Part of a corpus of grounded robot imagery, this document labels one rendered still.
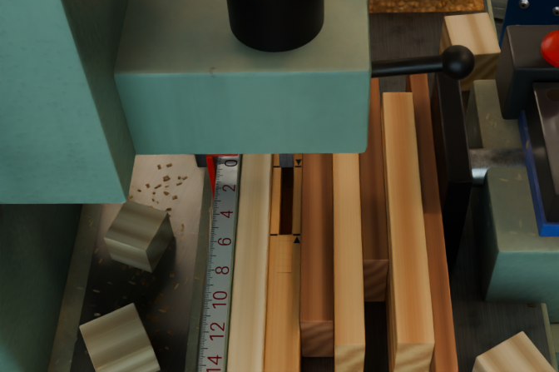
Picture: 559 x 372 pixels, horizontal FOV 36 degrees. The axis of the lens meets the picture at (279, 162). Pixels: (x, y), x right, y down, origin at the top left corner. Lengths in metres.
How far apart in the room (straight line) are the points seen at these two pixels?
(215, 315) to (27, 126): 0.15
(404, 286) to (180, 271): 0.26
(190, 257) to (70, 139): 0.27
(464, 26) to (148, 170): 0.30
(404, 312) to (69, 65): 0.22
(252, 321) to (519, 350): 0.15
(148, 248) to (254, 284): 0.18
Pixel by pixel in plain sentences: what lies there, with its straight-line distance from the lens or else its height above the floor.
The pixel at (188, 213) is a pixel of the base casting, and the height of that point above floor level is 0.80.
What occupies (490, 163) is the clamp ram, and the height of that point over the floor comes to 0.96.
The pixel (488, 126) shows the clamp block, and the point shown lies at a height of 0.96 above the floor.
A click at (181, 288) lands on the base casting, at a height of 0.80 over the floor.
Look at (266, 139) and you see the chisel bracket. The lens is 0.49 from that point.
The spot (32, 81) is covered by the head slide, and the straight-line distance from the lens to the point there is 0.42.
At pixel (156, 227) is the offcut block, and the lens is 0.68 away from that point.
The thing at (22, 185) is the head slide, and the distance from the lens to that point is 0.49.
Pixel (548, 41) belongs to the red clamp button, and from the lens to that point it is 0.54.
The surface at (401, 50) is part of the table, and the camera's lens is 0.70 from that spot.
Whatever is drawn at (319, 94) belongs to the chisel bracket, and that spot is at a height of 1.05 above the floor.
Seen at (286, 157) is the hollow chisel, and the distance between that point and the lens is 0.55.
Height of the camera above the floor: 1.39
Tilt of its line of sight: 52 degrees down
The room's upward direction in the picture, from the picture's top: 5 degrees counter-clockwise
